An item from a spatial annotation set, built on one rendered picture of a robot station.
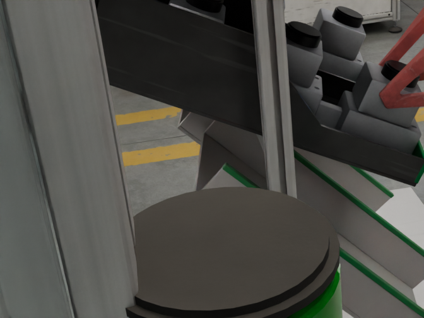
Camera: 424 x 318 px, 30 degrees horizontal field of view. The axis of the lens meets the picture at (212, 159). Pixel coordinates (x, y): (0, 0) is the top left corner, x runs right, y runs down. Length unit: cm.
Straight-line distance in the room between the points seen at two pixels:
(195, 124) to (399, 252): 25
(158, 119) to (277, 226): 364
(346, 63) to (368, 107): 16
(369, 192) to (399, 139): 31
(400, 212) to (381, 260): 41
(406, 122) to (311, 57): 9
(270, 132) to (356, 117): 9
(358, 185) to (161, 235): 80
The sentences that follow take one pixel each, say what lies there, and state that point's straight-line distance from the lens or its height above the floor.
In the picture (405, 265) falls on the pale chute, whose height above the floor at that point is 102.
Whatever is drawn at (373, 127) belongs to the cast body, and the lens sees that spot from 65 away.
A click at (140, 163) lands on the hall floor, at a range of 341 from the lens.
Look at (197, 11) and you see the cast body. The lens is 63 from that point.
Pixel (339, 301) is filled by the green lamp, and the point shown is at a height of 140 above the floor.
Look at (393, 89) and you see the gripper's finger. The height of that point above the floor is 126.
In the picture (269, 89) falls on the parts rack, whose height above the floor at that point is 129.
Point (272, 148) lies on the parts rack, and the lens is 59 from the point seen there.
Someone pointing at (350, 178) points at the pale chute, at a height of 105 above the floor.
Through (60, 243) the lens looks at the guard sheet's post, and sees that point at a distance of 16.
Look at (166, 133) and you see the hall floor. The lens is 365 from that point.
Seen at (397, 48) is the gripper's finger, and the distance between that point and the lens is 67.
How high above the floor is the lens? 150
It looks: 27 degrees down
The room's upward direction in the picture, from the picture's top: 7 degrees counter-clockwise
